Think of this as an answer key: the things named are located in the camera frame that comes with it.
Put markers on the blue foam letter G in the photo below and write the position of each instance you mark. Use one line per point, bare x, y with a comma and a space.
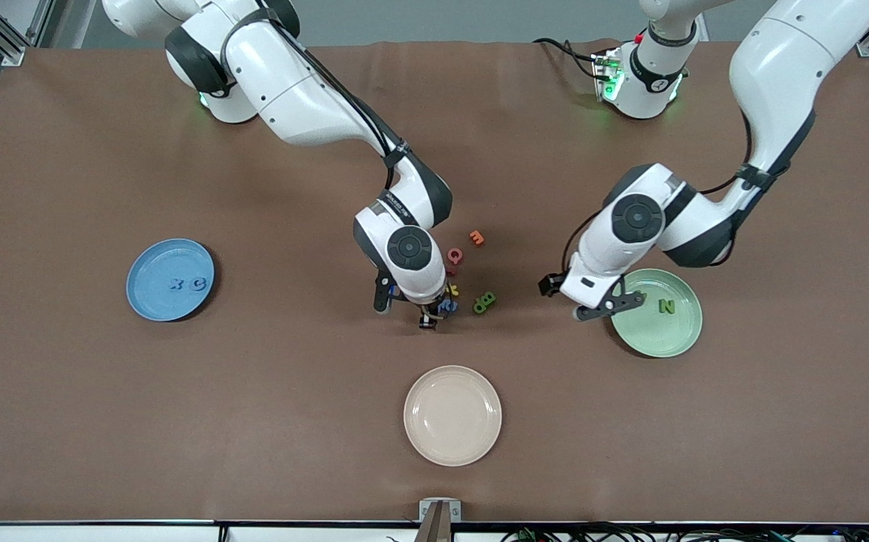
191, 284

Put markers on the green foam letter N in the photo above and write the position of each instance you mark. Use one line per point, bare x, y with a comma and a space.
666, 306

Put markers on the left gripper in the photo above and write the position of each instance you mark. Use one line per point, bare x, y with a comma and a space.
546, 284

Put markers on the green plate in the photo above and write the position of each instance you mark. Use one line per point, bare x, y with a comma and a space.
660, 335

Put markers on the pink foam letter Q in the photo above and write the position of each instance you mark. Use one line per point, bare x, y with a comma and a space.
452, 254

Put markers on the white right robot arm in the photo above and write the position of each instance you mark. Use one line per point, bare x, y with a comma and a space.
291, 98

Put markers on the orange foam letter E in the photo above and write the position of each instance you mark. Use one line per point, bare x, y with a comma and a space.
477, 238

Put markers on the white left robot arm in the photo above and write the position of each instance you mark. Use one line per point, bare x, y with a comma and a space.
781, 60

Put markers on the blue foam letter a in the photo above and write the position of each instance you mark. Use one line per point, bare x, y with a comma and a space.
449, 306

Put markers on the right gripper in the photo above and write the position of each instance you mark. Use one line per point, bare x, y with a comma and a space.
430, 315

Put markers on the green foam letter P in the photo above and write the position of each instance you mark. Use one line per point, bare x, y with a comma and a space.
477, 308

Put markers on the beige plate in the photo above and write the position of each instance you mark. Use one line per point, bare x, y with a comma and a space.
452, 415

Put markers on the blue plate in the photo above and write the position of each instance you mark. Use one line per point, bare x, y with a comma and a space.
156, 293

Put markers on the brown table cover sheet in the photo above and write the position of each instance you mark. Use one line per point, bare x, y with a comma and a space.
178, 421

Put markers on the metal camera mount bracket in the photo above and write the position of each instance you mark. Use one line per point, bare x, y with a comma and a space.
440, 519

